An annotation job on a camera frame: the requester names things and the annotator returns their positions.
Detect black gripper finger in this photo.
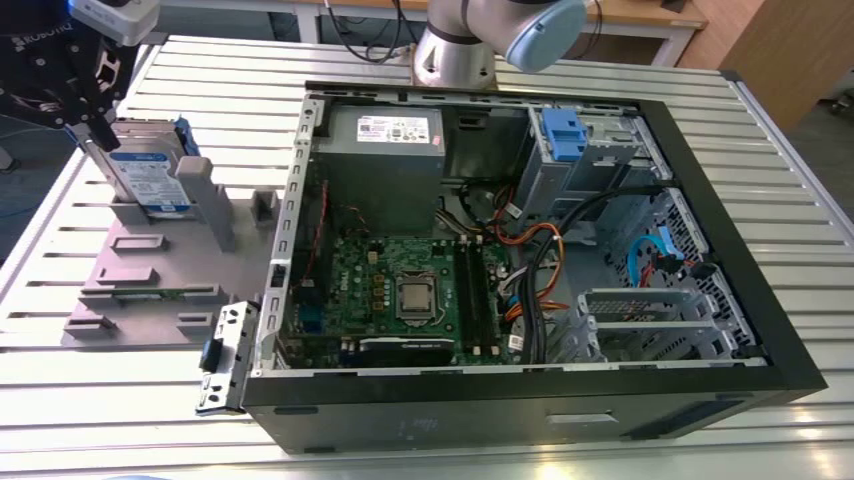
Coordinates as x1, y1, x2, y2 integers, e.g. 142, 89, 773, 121
65, 34, 128, 152
0, 87, 85, 132

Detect hard disk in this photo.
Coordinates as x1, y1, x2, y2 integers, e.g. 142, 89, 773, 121
65, 117, 201, 221

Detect metal disk bay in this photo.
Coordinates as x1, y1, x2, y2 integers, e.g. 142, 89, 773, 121
572, 287, 765, 364

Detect grey parts rack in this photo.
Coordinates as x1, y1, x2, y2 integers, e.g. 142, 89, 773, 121
58, 155, 285, 349

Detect green RAM stick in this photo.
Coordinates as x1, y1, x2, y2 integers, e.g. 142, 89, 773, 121
112, 287, 188, 303

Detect black case fan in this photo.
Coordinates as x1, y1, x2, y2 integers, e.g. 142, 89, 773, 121
292, 174, 334, 296

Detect grey power supply unit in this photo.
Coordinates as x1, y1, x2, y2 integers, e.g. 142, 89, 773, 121
309, 104, 448, 239

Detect green motherboard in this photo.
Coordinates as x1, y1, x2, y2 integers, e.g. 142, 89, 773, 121
276, 234, 528, 369

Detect blue expansion slot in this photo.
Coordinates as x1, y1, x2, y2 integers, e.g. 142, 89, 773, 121
297, 302, 326, 335

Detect CPU socket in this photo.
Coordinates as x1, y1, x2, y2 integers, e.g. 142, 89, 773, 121
390, 268, 446, 327

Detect silver CPU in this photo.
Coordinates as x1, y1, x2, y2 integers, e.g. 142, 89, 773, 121
397, 280, 438, 315

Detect black graphics card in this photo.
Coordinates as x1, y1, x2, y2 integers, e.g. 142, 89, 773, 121
338, 337, 454, 369

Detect black RAM slot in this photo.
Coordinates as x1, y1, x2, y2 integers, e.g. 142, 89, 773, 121
453, 234, 482, 357
470, 234, 501, 357

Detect grey metal drive cage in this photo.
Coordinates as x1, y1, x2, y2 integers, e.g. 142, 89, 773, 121
516, 102, 672, 236

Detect black open PC case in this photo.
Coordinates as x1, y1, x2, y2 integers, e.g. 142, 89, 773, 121
238, 79, 828, 456

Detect wooden cabinet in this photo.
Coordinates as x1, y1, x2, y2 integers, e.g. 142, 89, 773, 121
676, 0, 854, 132

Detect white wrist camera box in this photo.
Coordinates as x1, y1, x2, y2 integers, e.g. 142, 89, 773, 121
69, 0, 161, 46

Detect red black twisted wire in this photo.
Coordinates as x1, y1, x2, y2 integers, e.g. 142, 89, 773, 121
302, 179, 332, 289

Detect thin multicoloured fan wire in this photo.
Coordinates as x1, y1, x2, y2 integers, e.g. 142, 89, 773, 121
336, 202, 373, 236

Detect metal card retainer bracket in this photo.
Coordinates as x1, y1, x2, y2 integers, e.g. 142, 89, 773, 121
194, 299, 262, 416

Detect yellow black power wires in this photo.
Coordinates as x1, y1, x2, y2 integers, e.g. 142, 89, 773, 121
432, 207, 498, 240

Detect orange wire bundle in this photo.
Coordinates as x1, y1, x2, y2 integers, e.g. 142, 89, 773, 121
496, 222, 572, 321

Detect wooden desk white frame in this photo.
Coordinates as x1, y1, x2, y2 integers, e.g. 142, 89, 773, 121
265, 0, 709, 69

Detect blue data wire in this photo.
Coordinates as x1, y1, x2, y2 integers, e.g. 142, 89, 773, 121
624, 225, 688, 291

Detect power wire black connector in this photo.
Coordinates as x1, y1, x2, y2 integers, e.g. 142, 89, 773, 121
649, 252, 721, 286

